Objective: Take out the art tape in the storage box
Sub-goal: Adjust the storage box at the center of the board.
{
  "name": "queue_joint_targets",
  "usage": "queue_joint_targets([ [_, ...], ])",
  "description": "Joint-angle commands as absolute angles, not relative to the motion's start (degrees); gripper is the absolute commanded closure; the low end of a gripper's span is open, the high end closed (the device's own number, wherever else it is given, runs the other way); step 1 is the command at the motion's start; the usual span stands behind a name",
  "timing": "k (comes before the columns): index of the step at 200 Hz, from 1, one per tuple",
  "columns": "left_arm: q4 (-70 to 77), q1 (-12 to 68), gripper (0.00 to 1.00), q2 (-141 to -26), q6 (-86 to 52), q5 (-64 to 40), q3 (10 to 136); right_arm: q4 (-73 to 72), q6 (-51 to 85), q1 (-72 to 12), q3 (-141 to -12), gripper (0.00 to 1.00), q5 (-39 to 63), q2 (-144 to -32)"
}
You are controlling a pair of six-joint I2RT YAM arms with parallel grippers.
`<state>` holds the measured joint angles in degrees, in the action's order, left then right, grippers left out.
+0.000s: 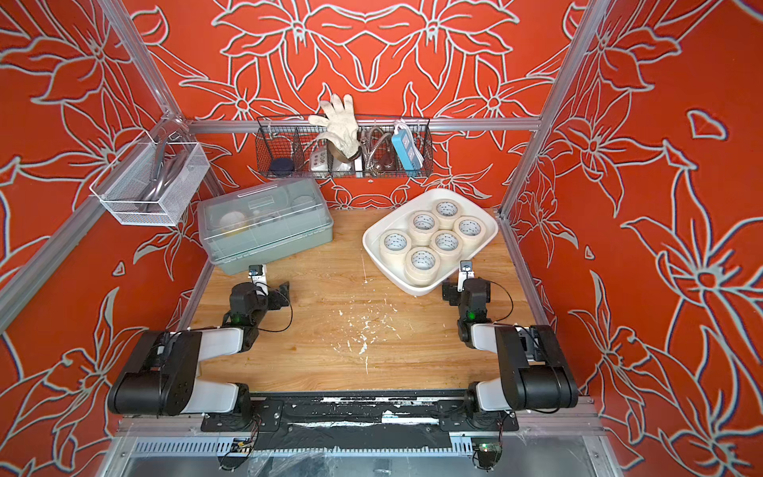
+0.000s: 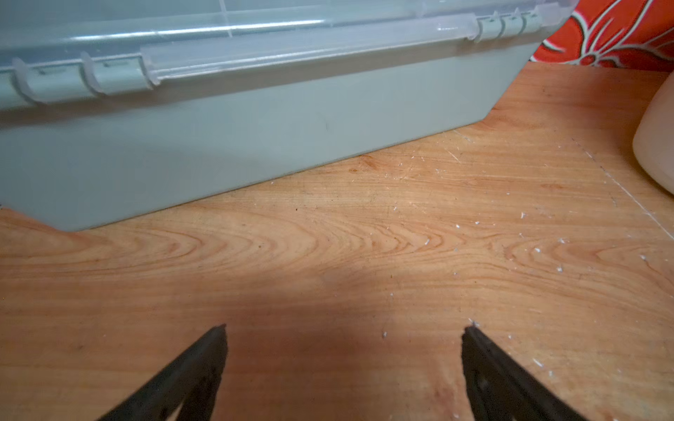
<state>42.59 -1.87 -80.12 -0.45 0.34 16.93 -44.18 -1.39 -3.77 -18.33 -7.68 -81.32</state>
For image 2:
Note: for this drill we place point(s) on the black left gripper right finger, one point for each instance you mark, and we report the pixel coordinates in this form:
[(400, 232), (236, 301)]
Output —
[(499, 388)]

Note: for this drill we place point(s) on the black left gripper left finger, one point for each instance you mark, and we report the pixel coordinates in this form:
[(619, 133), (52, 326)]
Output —
[(187, 387)]

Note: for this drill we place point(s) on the grey lidded storage box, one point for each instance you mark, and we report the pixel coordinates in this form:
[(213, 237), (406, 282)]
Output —
[(114, 109)]

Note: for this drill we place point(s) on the white plastic tray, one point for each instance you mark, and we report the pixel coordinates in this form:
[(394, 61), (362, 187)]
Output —
[(653, 140)]

